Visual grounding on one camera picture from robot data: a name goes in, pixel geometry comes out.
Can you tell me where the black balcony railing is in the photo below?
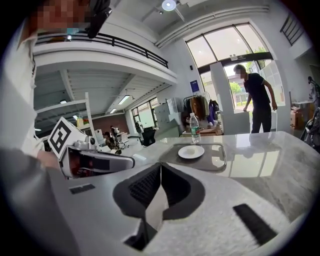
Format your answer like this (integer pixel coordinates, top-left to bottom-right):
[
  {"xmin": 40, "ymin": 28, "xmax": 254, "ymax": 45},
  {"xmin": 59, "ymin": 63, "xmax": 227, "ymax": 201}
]
[{"xmin": 34, "ymin": 32, "xmax": 170, "ymax": 69}]

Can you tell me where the grey rounded serving tray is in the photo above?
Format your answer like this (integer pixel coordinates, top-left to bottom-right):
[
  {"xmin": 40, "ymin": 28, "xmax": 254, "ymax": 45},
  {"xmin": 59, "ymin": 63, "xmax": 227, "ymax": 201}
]
[{"xmin": 158, "ymin": 142, "xmax": 228, "ymax": 172}]

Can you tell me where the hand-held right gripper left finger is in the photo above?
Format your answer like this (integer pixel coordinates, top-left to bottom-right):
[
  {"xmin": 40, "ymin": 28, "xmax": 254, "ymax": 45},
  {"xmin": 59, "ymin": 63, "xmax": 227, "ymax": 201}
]
[{"xmin": 51, "ymin": 161, "xmax": 163, "ymax": 256}]

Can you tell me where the white partition board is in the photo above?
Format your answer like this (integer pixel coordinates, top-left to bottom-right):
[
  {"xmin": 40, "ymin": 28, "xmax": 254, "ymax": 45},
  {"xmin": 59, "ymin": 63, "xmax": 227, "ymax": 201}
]
[{"xmin": 209, "ymin": 61, "xmax": 251, "ymax": 136}]

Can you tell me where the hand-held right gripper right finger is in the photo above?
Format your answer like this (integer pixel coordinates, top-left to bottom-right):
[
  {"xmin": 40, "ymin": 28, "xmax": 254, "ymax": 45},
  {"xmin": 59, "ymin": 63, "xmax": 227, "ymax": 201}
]
[{"xmin": 149, "ymin": 161, "xmax": 299, "ymax": 256}]

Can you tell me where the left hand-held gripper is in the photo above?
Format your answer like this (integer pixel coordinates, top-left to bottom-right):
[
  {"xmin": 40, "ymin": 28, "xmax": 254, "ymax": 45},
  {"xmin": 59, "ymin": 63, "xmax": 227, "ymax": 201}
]
[{"xmin": 47, "ymin": 116, "xmax": 136, "ymax": 180}]

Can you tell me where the person's left forearm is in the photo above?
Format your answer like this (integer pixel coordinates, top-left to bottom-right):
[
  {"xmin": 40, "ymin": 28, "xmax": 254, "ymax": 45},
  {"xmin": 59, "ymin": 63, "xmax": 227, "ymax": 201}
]
[{"xmin": 37, "ymin": 149, "xmax": 61, "ymax": 170}]

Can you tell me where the round ceiling lamp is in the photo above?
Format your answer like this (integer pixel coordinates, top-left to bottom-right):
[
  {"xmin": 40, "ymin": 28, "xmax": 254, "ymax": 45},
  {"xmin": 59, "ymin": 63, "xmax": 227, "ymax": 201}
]
[{"xmin": 161, "ymin": 0, "xmax": 177, "ymax": 12}]

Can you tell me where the white round plate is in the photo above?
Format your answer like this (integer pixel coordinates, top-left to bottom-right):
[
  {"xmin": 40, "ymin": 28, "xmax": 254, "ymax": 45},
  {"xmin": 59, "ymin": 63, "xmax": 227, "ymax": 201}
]
[{"xmin": 177, "ymin": 144, "xmax": 205, "ymax": 160}]

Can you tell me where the person's head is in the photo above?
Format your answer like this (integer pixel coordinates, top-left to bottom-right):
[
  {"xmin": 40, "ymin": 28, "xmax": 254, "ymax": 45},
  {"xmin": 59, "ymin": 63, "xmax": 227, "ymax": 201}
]
[{"xmin": 28, "ymin": 0, "xmax": 93, "ymax": 36}]

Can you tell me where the person's white coat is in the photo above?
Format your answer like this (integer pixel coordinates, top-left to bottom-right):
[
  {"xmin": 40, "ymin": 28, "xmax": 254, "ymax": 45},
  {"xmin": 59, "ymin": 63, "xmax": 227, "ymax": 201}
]
[{"xmin": 0, "ymin": 22, "xmax": 81, "ymax": 256}]

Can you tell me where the black office chair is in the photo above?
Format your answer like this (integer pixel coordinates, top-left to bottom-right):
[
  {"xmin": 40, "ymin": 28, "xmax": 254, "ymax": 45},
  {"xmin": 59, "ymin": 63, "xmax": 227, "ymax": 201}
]
[{"xmin": 138, "ymin": 126, "xmax": 157, "ymax": 147}]

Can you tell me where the clear plastic water bottle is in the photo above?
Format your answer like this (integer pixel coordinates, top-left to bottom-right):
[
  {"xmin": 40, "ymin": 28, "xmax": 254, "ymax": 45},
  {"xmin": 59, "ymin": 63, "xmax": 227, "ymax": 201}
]
[{"xmin": 189, "ymin": 112, "xmax": 202, "ymax": 144}]

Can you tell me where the clothes rack with garments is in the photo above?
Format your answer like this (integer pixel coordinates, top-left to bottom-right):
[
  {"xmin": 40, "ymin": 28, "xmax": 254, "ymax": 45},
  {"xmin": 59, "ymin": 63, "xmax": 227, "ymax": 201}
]
[{"xmin": 183, "ymin": 92, "xmax": 221, "ymax": 126}]

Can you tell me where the black head-mounted camera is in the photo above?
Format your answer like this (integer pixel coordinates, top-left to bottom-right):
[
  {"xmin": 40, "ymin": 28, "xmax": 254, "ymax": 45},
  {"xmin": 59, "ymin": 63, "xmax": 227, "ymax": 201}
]
[{"xmin": 86, "ymin": 0, "xmax": 113, "ymax": 39}]

